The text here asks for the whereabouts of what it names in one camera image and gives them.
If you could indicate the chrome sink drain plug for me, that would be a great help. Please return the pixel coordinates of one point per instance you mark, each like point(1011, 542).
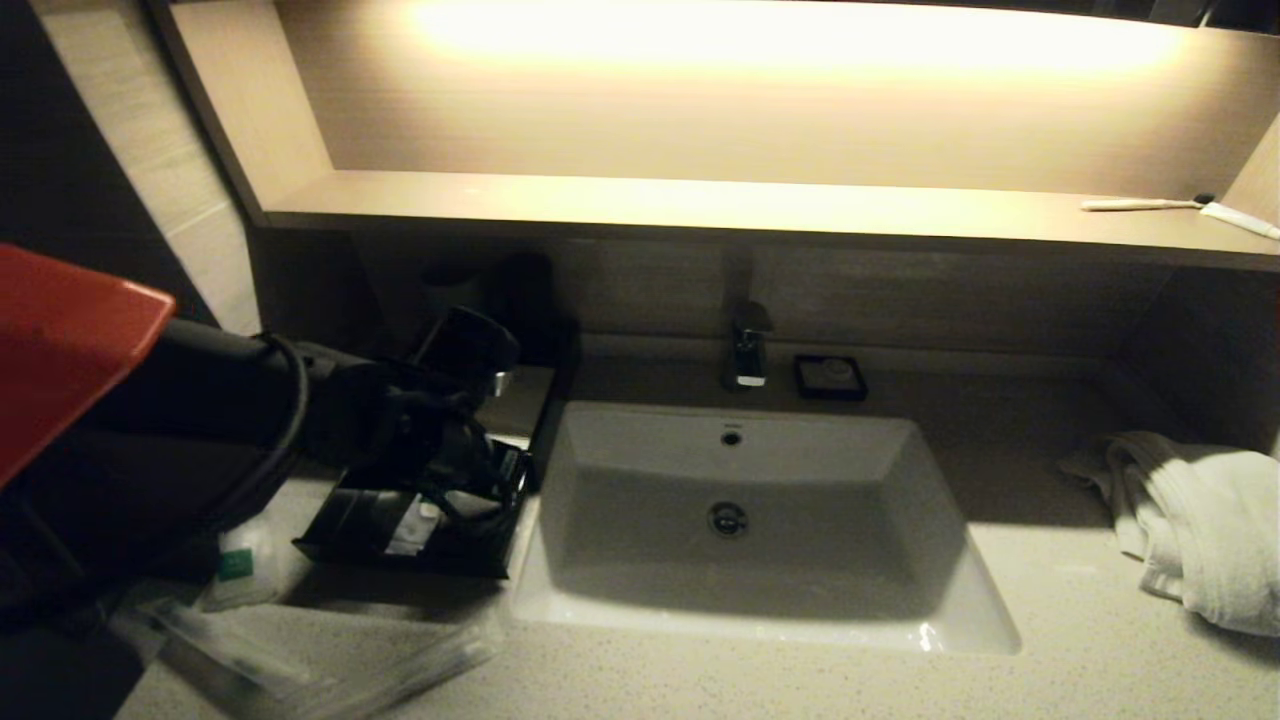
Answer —
point(729, 519)

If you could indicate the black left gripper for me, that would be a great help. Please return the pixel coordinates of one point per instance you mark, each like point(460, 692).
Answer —
point(430, 435)

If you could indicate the black and orange left arm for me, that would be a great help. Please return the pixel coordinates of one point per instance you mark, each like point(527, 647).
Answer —
point(80, 350)

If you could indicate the pale grey cup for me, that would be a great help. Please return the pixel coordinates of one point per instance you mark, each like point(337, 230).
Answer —
point(455, 285)

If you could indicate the dark brown cup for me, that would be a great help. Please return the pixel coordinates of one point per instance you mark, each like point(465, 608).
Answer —
point(523, 290)

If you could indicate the white toothbrush black head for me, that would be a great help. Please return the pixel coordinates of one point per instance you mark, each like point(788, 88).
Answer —
point(1140, 204)

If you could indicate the puffy white pouch packet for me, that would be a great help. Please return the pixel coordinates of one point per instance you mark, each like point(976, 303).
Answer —
point(480, 505)

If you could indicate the white toothpaste tube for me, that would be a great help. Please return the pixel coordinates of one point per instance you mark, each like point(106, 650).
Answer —
point(1240, 220)

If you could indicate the white ceramic sink basin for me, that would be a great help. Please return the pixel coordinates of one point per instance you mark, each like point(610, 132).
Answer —
point(760, 540)

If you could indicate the black soap dish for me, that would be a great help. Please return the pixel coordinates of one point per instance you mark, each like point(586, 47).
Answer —
point(830, 378)

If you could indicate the long plain white packet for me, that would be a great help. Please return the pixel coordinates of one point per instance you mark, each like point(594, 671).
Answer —
point(420, 675)

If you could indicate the warm LED light strip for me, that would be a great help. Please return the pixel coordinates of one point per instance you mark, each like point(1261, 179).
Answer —
point(800, 35)

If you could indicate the packaged toothbrush with green label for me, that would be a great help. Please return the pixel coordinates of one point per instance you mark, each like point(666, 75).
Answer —
point(240, 665)

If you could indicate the wooden wall shelf niche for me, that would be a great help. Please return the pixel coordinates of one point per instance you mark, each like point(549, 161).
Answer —
point(700, 205)

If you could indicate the chrome faucet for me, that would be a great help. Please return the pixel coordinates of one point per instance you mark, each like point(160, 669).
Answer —
point(748, 350)

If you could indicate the square sachet with green label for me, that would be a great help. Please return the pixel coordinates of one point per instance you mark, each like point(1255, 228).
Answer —
point(240, 570)

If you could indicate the white terry towel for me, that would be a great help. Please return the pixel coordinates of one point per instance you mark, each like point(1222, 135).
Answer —
point(1210, 530)

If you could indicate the small white tube green cap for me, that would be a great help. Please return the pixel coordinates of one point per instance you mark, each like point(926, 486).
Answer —
point(412, 530)

